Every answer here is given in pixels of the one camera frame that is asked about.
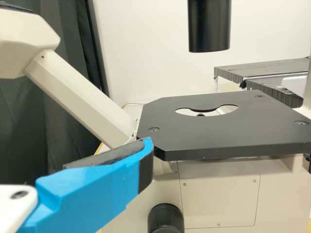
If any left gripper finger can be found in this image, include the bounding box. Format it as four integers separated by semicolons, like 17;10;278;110
17;137;155;233

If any cream microscope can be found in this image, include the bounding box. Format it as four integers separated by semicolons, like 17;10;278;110
0;0;311;233

